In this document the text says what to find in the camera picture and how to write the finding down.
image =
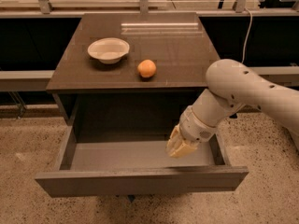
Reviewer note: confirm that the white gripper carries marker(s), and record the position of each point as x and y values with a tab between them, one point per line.
195	127

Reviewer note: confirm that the grey top drawer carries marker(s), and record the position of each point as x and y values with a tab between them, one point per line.
115	145

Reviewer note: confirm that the blue tape cross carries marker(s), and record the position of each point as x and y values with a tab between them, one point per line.
131	198

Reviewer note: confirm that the white bowl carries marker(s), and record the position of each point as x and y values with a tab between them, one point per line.
108	50

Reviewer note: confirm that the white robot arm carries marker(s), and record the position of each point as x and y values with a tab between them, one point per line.
230	86

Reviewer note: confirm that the orange fruit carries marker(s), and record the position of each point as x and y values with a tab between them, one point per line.
147	68

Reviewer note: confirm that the grey drawer cabinet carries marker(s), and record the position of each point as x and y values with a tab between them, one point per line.
176	42

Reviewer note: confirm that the grey metal railing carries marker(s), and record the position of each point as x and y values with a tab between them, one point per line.
223	24

